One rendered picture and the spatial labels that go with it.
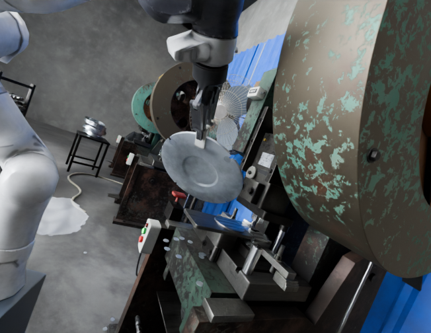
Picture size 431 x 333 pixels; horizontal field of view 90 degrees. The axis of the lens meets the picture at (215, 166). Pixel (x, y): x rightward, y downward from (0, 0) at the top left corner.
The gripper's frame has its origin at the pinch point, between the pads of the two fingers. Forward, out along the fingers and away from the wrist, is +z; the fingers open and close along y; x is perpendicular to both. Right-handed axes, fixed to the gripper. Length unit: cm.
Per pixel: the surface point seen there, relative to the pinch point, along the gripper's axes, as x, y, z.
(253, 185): -18.3, 11.2, 22.9
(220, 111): 22, 82, 46
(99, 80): 485, 373, 290
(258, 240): -28.1, -0.7, 37.3
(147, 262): 11, -20, 65
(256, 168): -16.6, 20.2, 23.0
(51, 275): 66, -40, 108
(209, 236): -11.0, -6.6, 39.7
